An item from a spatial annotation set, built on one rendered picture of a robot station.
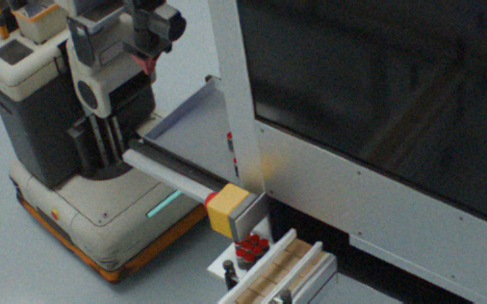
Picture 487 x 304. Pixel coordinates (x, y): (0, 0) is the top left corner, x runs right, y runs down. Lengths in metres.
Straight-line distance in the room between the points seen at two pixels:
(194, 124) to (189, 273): 0.94
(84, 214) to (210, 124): 0.87
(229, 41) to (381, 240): 0.44
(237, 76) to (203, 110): 0.61
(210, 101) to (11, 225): 1.39
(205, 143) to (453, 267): 0.77
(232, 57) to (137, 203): 1.36
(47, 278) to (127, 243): 0.42
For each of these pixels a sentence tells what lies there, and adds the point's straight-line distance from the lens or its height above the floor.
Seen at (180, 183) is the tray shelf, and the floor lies 0.88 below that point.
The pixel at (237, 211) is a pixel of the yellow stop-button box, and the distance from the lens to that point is 1.50.
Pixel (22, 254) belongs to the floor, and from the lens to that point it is 3.02.
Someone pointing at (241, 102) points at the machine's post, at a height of 1.24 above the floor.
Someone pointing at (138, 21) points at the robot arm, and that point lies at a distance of 1.67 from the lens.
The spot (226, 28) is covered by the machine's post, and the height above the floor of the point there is 1.39.
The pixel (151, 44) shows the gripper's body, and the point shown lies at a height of 1.18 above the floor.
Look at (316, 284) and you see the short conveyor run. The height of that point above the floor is 0.92.
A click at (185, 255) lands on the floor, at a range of 2.82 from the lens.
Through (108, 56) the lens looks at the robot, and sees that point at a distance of 2.33.
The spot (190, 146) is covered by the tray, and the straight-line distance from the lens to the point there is 1.87.
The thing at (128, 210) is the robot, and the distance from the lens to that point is 2.62.
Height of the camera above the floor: 2.11
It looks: 42 degrees down
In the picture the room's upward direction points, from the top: 10 degrees counter-clockwise
